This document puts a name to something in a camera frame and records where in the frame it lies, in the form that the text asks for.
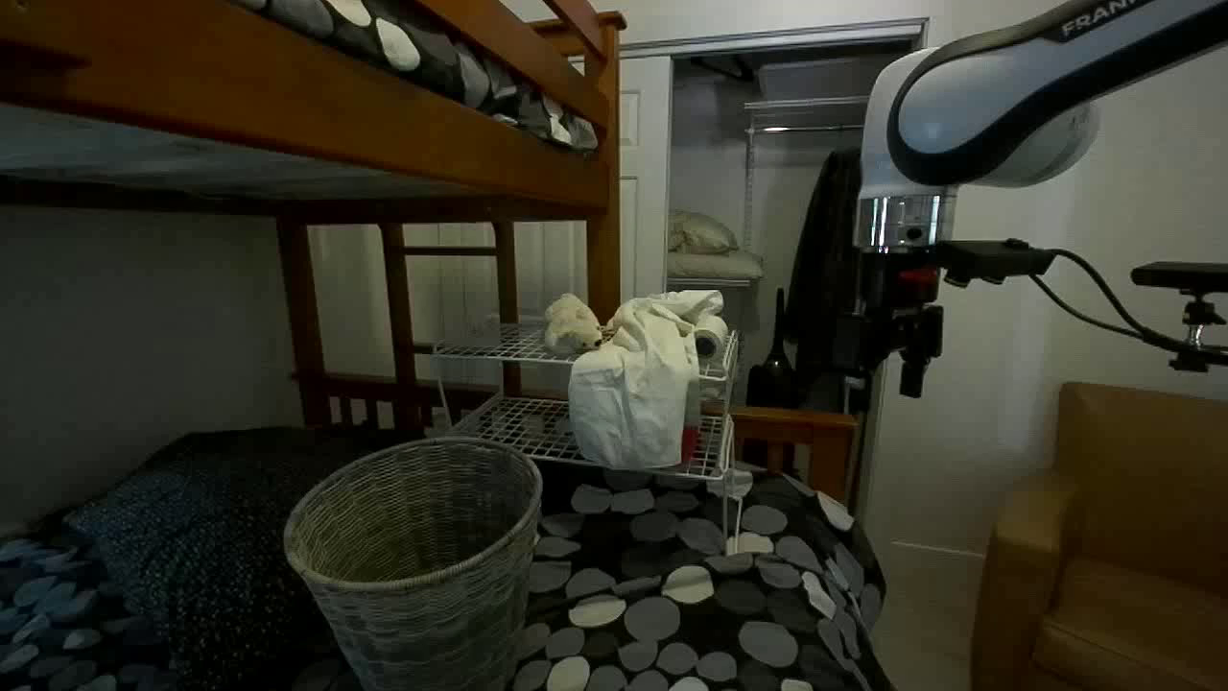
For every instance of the white closet door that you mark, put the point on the white closet door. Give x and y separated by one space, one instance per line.
644 179

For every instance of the white closet shelf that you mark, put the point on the white closet shelf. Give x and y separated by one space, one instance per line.
807 108

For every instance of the black camera on mount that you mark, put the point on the black camera on mount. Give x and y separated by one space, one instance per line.
1185 275

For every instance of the small wooden chair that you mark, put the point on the small wooden chair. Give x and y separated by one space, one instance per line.
800 443

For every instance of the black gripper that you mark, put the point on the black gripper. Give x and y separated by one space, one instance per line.
911 289

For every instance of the cream crumpled cloth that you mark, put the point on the cream crumpled cloth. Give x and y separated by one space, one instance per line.
569 324

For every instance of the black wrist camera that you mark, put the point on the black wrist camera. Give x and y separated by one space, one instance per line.
998 264

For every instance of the dark speckled pillow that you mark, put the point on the dark speckled pillow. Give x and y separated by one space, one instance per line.
195 538

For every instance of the spotted bunk mattress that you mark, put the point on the spotted bunk mattress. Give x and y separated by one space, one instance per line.
425 51

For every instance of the white draped towel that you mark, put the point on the white draped towel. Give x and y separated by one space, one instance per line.
626 396

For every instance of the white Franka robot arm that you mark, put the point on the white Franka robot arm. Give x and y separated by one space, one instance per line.
998 117

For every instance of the grey woven wicker basket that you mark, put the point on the grey woven wicker basket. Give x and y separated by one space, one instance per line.
417 576

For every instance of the pale closet pillow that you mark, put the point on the pale closet pillow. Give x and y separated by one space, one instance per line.
700 234

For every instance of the wooden bunk bed frame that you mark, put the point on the wooden bunk bed frame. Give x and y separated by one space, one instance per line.
253 100

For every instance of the black bag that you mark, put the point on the black bag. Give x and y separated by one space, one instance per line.
773 380

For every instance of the grey spotted black comforter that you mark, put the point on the grey spotted black comforter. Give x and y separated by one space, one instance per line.
691 602

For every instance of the tan armchair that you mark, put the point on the tan armchair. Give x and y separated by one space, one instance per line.
1127 576

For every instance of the folded pale closet blanket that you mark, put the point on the folded pale closet blanket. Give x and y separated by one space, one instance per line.
714 266

